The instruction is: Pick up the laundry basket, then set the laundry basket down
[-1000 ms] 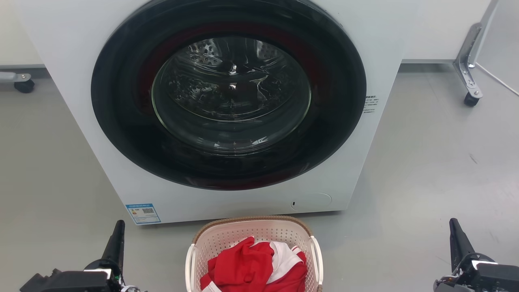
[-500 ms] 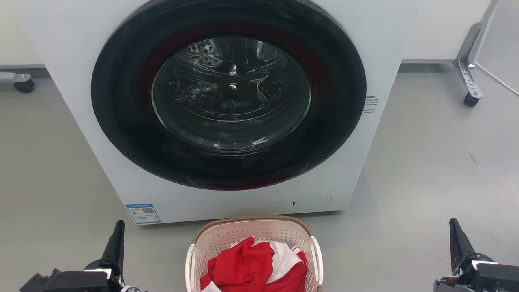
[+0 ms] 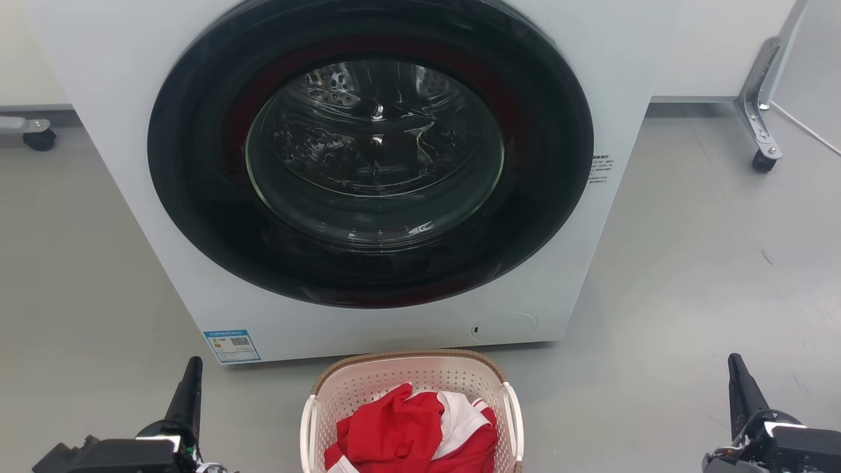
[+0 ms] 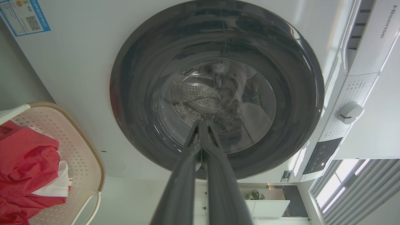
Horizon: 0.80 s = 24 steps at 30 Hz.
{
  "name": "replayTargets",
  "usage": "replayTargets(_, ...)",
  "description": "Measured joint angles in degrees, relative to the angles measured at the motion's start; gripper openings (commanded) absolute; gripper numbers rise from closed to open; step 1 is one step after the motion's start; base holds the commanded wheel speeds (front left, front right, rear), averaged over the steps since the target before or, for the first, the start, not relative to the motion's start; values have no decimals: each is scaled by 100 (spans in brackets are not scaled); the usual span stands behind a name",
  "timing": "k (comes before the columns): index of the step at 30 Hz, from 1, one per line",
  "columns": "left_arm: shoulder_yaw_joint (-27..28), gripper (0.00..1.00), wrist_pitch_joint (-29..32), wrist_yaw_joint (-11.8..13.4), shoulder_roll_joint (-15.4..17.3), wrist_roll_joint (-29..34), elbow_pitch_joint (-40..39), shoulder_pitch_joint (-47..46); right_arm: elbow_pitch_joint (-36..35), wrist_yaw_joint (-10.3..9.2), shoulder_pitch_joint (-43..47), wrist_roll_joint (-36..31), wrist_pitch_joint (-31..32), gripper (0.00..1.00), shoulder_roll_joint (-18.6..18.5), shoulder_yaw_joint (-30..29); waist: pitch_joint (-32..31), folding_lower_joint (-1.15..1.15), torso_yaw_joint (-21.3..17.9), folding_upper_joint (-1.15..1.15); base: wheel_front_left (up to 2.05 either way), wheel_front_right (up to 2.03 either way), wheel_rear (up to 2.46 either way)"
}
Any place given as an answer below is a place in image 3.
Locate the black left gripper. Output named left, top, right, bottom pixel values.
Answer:
left=32, top=356, right=227, bottom=473

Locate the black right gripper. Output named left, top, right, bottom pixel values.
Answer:
left=702, top=353, right=841, bottom=473

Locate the white perforated laundry basket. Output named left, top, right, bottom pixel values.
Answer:
left=300, top=349, right=525, bottom=473

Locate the blue energy label sticker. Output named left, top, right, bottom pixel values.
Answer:
left=203, top=329, right=261, bottom=365

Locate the round black washer door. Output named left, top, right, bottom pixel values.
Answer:
left=147, top=0, right=595, bottom=309

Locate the red and white garment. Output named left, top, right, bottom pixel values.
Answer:
left=325, top=383, right=499, bottom=473

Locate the round white filter cover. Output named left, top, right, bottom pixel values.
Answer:
left=470, top=312, right=539, bottom=343

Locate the white front-load washing machine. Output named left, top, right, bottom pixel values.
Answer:
left=23, top=0, right=681, bottom=365

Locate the small black text sticker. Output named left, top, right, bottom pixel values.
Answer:
left=588, top=154, right=614, bottom=185

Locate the short grey metal caster leg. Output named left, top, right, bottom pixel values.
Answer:
left=0, top=117, right=51, bottom=135

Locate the grey partition panel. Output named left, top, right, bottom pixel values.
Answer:
left=769, top=0, right=841, bottom=157

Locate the long grey metal frame leg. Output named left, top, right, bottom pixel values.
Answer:
left=734, top=0, right=810, bottom=162

